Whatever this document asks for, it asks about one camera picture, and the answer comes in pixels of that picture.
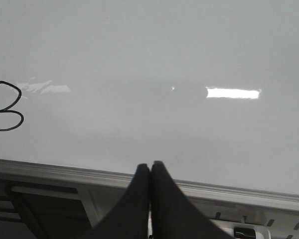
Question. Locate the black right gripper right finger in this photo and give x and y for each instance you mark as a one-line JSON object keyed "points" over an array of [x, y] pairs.
{"points": [[172, 214]]}

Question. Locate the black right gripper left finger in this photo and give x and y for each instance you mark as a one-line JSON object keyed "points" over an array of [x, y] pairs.
{"points": [[128, 219]]}

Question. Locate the dark panel with grey frame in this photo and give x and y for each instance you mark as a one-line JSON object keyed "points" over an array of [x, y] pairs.
{"points": [[54, 212]]}

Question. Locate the white whiteboard with aluminium frame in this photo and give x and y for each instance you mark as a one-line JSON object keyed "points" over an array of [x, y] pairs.
{"points": [[209, 87]]}

